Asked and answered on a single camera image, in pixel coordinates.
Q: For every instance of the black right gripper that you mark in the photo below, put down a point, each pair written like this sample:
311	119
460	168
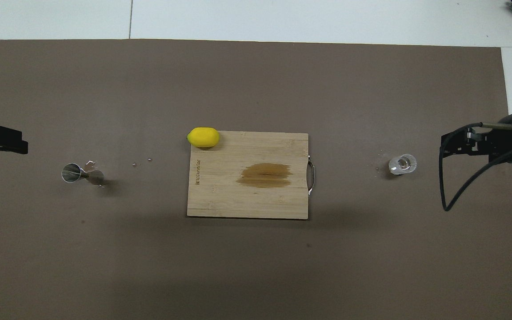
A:
505	140

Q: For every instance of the brown table mat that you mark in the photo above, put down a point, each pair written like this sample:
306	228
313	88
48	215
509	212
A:
256	80

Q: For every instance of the bamboo cutting board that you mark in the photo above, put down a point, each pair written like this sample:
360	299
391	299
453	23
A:
220	195

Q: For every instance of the yellow lemon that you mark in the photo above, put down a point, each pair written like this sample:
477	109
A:
202	138

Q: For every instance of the steel double jigger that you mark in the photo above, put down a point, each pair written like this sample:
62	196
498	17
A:
71	173

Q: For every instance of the clear glass cup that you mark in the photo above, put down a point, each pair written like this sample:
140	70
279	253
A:
402	164

